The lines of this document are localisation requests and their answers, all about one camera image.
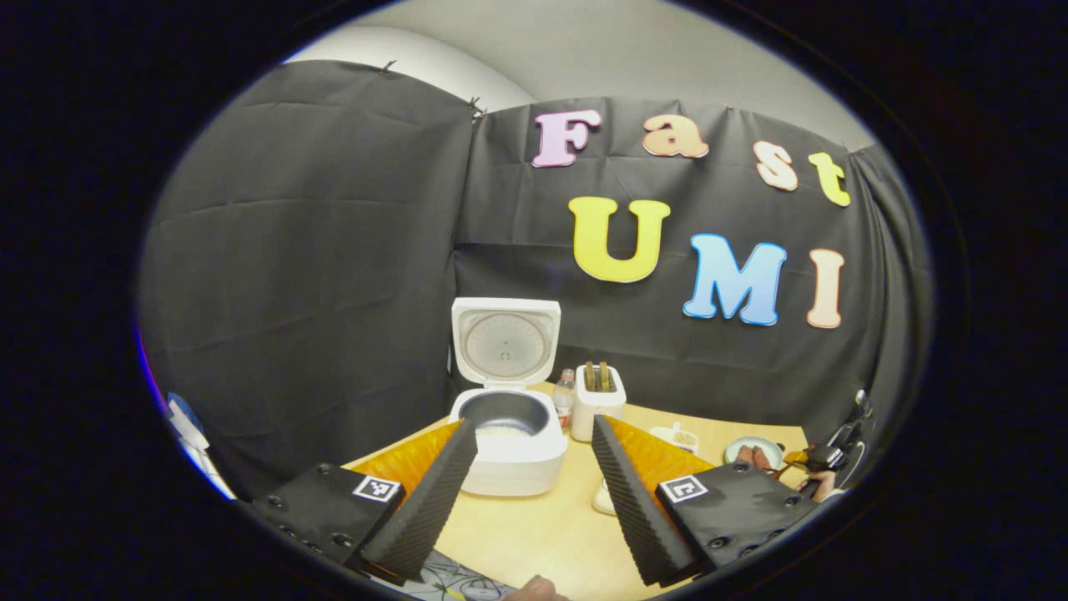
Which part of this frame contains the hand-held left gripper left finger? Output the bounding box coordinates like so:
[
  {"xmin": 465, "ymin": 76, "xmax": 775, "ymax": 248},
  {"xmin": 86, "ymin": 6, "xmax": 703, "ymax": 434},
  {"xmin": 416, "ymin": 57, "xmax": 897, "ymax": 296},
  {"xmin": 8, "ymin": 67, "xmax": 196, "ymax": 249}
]
[{"xmin": 250, "ymin": 417, "xmax": 479, "ymax": 585}]

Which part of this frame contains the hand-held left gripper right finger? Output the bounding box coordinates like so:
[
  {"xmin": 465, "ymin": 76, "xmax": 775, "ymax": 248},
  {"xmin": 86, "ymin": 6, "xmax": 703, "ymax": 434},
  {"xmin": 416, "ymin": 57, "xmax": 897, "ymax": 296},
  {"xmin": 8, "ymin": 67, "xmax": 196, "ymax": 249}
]
[{"xmin": 591, "ymin": 415, "xmax": 823, "ymax": 588}]

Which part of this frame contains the white rice cooker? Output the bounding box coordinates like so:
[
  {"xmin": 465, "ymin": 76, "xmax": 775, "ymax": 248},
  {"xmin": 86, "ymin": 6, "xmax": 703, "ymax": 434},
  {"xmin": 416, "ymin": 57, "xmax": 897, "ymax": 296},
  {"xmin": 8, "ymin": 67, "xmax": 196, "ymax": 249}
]
[{"xmin": 449, "ymin": 297, "xmax": 570, "ymax": 498}]

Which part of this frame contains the pale green plate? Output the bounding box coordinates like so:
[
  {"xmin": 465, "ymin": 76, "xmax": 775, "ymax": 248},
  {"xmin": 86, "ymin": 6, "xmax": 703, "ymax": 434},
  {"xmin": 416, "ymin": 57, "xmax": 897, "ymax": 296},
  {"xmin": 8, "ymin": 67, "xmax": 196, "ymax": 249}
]
[{"xmin": 724, "ymin": 437, "xmax": 785, "ymax": 471}]

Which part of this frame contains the white divided bean dish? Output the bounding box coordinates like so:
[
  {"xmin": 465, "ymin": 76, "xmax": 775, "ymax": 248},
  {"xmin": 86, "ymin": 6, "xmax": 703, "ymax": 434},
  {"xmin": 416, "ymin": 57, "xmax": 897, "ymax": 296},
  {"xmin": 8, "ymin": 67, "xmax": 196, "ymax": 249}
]
[{"xmin": 651, "ymin": 424, "xmax": 700, "ymax": 453}]

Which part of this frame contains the white toaster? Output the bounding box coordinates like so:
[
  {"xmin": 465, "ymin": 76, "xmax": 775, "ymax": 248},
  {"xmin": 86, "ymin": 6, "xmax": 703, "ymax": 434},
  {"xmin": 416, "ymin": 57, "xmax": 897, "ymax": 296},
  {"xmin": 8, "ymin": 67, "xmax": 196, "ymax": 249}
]
[{"xmin": 571, "ymin": 363, "xmax": 627, "ymax": 443}]

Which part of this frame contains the clear plastic bottle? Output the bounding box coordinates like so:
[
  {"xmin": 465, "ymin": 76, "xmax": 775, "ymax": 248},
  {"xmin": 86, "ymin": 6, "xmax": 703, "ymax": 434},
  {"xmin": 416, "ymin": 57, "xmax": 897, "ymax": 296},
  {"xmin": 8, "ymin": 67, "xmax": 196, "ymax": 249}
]
[{"xmin": 552, "ymin": 369, "xmax": 577, "ymax": 435}]

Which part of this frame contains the white and blue sheet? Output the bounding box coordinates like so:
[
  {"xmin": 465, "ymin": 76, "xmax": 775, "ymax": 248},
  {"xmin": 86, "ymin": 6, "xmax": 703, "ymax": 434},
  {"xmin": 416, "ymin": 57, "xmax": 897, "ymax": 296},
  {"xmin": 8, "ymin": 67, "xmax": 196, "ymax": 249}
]
[{"xmin": 163, "ymin": 391, "xmax": 239, "ymax": 502}]

